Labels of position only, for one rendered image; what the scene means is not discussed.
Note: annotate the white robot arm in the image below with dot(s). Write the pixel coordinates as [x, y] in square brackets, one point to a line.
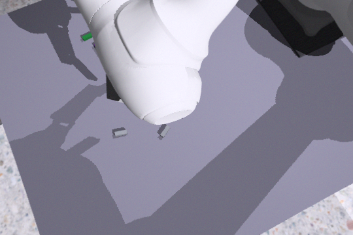
[152, 50]

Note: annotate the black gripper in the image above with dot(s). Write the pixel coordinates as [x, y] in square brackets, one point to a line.
[111, 93]

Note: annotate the green rod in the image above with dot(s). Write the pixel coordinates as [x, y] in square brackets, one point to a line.
[86, 37]

